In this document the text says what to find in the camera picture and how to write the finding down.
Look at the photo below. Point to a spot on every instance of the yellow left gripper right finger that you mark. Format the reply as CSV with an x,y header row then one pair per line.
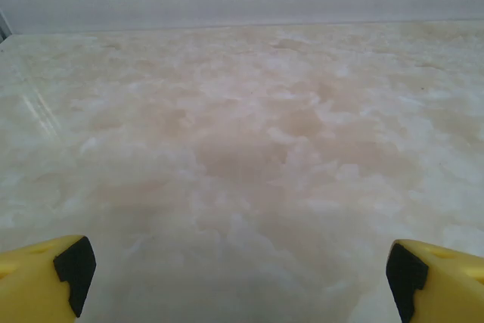
x,y
450,285

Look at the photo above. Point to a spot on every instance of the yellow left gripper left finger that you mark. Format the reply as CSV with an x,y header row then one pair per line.
x,y
26,285

